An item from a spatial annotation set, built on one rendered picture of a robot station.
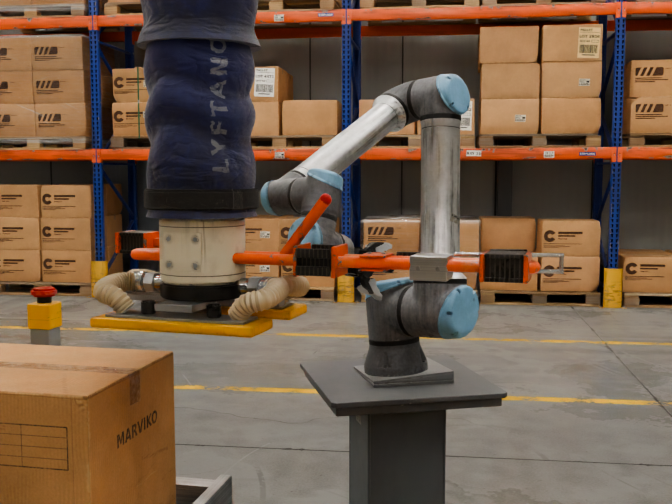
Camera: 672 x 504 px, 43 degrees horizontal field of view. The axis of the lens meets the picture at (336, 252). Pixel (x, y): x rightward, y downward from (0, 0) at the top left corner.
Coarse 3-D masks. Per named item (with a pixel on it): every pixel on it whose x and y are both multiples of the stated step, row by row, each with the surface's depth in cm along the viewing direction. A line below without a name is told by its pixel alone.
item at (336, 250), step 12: (300, 252) 157; (312, 252) 156; (324, 252) 156; (336, 252) 157; (300, 264) 158; (312, 264) 157; (324, 264) 157; (336, 264) 157; (324, 276) 156; (336, 276) 157
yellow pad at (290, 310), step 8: (288, 304) 175; (296, 304) 177; (304, 304) 178; (224, 312) 174; (264, 312) 171; (272, 312) 170; (280, 312) 170; (288, 312) 169; (296, 312) 172; (304, 312) 177
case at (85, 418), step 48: (0, 384) 163; (48, 384) 163; (96, 384) 163; (144, 384) 178; (0, 432) 159; (48, 432) 157; (96, 432) 158; (144, 432) 178; (0, 480) 160; (48, 480) 158; (96, 480) 158; (144, 480) 179
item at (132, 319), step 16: (144, 304) 162; (208, 304) 158; (96, 320) 161; (112, 320) 160; (128, 320) 159; (144, 320) 158; (160, 320) 158; (176, 320) 157; (192, 320) 156; (208, 320) 155; (224, 320) 155; (240, 320) 155; (256, 320) 158; (240, 336) 152
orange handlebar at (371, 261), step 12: (156, 240) 200; (132, 252) 171; (144, 252) 170; (156, 252) 169; (252, 252) 167; (264, 252) 166; (276, 252) 166; (372, 252) 160; (384, 252) 157; (264, 264) 162; (276, 264) 161; (288, 264) 160; (348, 264) 156; (360, 264) 156; (372, 264) 155; (384, 264) 154; (396, 264) 153; (408, 264) 153; (456, 264) 150; (468, 264) 149
